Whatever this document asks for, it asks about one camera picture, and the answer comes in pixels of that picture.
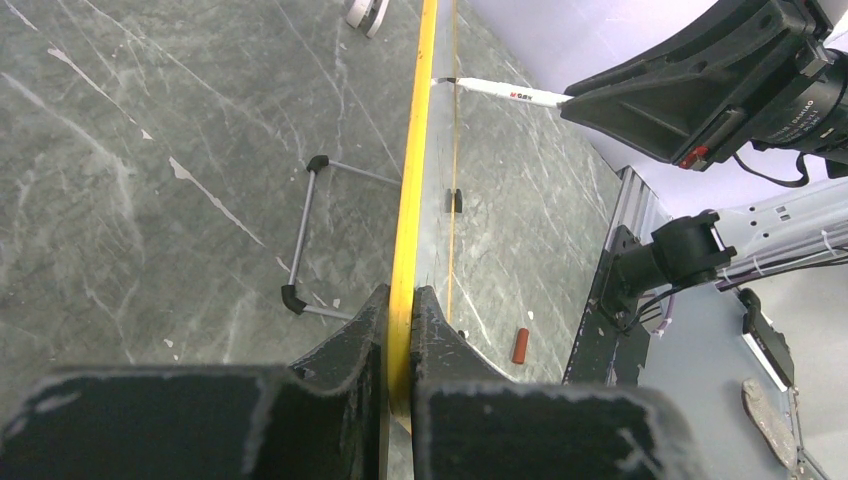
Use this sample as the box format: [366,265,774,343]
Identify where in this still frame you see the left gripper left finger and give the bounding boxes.
[1,285,389,479]

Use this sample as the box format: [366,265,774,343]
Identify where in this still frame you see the yellow framed whiteboard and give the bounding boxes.
[386,1,460,431]

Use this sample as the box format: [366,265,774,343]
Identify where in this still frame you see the grey wire whiteboard stand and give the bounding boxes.
[278,154,401,321]

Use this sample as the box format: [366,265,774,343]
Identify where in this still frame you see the aluminium frame rail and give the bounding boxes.
[604,167,673,251]

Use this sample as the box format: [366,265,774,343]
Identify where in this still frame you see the brown marker cap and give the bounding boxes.
[511,327,530,365]

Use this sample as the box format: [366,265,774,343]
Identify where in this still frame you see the black whiteboard foot clip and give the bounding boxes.
[443,189,464,214]

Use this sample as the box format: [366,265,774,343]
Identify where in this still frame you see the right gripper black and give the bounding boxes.
[560,1,847,171]

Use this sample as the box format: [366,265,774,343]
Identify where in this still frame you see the white brown whiteboard marker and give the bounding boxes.
[430,77,572,108]

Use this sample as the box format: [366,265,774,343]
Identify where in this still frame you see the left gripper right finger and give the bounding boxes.
[410,286,706,479]

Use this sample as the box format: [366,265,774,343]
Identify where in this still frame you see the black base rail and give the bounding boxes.
[562,225,650,386]

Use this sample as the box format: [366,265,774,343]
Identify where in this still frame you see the white whiteboard eraser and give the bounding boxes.
[344,0,390,39]

